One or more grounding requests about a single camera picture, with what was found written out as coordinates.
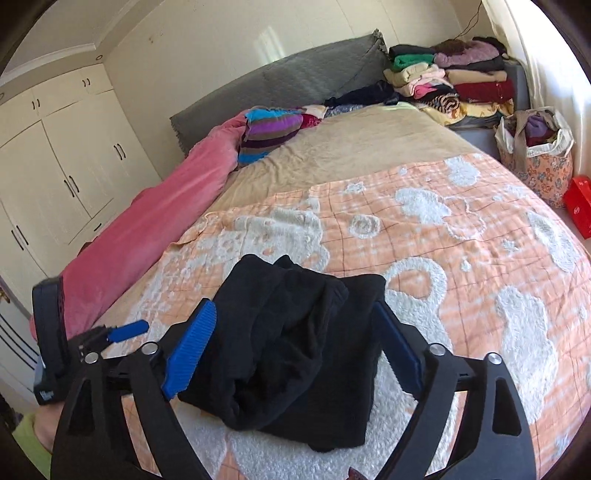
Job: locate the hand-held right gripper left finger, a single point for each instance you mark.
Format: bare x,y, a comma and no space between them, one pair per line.
191,350

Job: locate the red box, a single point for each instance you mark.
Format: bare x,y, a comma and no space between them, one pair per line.
579,207

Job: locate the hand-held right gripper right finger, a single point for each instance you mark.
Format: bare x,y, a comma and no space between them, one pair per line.
401,350

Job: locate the floral cloth bag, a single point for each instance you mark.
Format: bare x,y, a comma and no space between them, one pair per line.
540,161

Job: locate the stack of folded clothes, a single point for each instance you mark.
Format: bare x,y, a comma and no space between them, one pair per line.
461,78

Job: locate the person's left forearm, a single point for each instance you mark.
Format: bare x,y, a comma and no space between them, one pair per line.
44,429

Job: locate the pink blanket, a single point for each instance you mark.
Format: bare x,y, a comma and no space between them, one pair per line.
152,221

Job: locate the beige bed sheet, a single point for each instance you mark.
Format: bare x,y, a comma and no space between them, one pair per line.
360,143

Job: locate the white curtain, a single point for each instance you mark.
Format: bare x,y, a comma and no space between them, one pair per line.
545,55

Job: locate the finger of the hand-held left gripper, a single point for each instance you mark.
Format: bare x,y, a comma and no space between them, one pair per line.
129,331

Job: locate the white wardrobe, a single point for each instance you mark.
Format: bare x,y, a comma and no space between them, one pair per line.
69,157

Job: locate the peach patterned blanket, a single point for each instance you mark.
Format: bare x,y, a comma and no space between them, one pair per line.
461,258

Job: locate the grey bench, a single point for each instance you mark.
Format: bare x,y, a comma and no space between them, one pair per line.
519,87

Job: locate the striped knit garment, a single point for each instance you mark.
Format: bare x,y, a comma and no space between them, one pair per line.
270,131

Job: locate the dark blue garment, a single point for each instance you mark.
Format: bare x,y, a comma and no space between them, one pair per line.
364,94

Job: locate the pink and white clothes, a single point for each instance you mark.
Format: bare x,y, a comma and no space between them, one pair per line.
314,117

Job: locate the black garment with orange collar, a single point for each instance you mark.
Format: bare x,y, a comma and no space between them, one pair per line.
286,350

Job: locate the grey quilted headboard cushion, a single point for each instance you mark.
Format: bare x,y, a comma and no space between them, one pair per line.
286,78

